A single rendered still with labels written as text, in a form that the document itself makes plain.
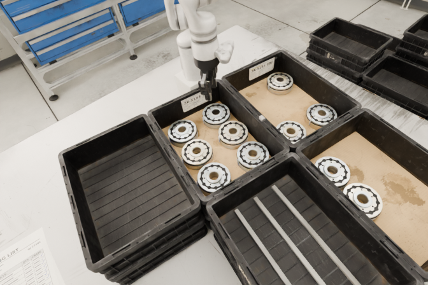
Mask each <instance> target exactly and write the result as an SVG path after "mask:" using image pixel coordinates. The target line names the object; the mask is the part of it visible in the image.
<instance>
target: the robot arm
mask: <svg viewBox="0 0 428 285"><path fill-rule="evenodd" d="M174 1H175V0H164V4H165V7H166V13H167V18H168V22H169V26H170V27H171V28H172V30H174V31H179V30H184V29H186V30H185V31H183V32H181V33H180V34H179V35H178V36H177V39H176V41H177V45H178V50H179V53H180V64H181V67H182V73H183V75H184V76H185V79H186V80H188V81H198V80H200V79H201V81H198V85H199V89H200V93H201V95H204V97H205V100H206V101H212V95H211V88H216V87H217V82H216V77H217V72H218V65H219V63H221V64H228V63H229V61H230V59H231V57H232V53H233V50H234V41H233V40H231V39H228V40H226V41H224V42H223V43H218V38H217V24H216V19H215V16H214V14H212V13H210V12H208V11H196V9H197V8H200V7H203V6H207V5H209V4H213V3H215V2H217V1H218V0H178V1H179V4H174ZM207 81H209V82H207ZM208 86H209V88H208Z"/></svg>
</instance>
